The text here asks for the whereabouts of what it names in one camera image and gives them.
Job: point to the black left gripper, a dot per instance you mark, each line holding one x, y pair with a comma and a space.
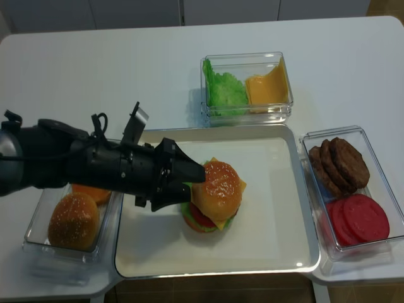
147, 172

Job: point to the sesame bun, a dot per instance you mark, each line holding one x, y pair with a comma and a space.
217, 189
74, 222

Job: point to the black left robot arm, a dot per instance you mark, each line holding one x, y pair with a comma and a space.
52, 154

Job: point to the lettuce leaf on burger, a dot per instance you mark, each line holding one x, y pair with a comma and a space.
217, 200

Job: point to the cheese slice on burger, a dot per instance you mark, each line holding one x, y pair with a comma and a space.
222, 223

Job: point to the green lettuce leaves in container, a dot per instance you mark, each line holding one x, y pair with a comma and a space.
226, 94

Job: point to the clear lettuce and cheese container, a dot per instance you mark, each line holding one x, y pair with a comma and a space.
242, 66

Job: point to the stack of cheese slices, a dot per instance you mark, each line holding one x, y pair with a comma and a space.
264, 90

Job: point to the tomato slice on burger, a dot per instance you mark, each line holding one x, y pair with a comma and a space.
200, 218

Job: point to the bottom bun of burger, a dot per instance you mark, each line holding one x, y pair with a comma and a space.
196, 227

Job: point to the orange bun bottom half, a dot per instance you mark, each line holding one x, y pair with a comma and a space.
100, 196

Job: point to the white metal tray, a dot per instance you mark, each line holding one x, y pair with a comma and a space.
272, 232

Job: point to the clear bun container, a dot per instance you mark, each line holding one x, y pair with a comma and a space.
36, 239

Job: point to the back brown burger patty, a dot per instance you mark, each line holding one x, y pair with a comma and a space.
321, 174

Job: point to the brown burger patty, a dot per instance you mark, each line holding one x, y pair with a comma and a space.
332, 170
349, 163
321, 174

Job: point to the middle brown burger patty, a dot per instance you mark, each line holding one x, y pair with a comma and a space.
332, 170

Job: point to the middle red tomato slice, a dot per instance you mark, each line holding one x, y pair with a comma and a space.
342, 232

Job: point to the front brown burger patty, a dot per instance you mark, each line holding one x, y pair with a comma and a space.
349, 163

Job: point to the clear patty and tomato container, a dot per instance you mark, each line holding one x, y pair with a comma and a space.
376, 256

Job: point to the front red tomato slice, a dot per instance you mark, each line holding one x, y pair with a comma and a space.
365, 218

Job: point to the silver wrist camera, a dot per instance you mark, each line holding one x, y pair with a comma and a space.
135, 126

